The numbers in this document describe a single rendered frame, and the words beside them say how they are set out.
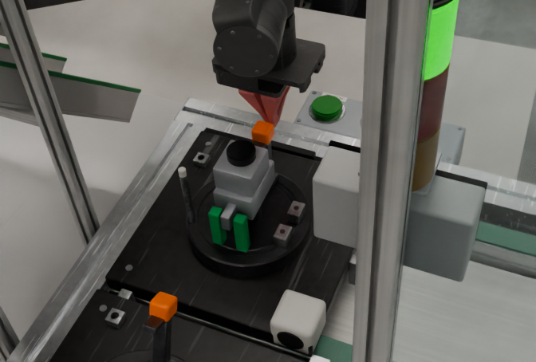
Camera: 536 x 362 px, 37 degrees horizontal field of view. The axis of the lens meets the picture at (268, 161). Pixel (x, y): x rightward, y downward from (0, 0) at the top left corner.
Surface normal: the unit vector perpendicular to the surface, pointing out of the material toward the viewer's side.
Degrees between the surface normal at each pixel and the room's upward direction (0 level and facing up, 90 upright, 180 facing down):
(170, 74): 0
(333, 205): 90
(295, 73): 1
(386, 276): 90
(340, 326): 0
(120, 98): 90
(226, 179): 90
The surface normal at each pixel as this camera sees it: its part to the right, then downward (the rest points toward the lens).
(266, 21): 0.58, -0.48
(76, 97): 0.84, 0.37
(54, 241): -0.06, -0.68
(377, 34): -0.39, 0.69
